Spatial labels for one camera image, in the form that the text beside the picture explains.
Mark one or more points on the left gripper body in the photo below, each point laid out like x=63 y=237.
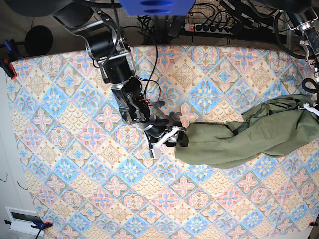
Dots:
x=309 y=108

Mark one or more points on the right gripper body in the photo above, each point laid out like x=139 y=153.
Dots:
x=157 y=130

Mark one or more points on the green t-shirt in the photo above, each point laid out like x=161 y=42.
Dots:
x=274 y=128

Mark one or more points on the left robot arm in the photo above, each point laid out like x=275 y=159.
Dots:
x=302 y=17

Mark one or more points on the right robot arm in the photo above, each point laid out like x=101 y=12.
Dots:
x=98 y=25

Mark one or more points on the patterned tablecloth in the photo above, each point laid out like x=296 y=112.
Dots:
x=89 y=174

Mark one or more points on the white power strip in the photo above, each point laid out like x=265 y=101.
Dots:
x=219 y=29

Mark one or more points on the red clamp bottom right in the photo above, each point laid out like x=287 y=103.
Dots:
x=313 y=224

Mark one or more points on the black round stool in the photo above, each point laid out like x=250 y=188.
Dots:
x=38 y=41

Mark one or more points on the red black clamp left top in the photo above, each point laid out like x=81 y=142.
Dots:
x=8 y=68

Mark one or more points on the blue clamp top left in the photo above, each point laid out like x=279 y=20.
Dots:
x=11 y=50

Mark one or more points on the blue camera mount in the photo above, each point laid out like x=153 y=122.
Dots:
x=157 y=7

